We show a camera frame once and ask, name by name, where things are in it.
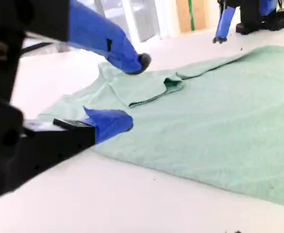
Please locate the white cabinet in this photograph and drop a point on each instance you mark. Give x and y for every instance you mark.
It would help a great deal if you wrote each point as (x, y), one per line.
(132, 17)

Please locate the green t-shirt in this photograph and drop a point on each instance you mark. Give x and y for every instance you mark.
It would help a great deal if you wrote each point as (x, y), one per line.
(205, 121)

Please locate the green pole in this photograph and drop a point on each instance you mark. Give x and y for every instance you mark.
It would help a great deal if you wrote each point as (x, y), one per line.
(192, 14)

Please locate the brown cardboard panel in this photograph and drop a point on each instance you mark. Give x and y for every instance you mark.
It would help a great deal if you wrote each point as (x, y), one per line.
(185, 14)

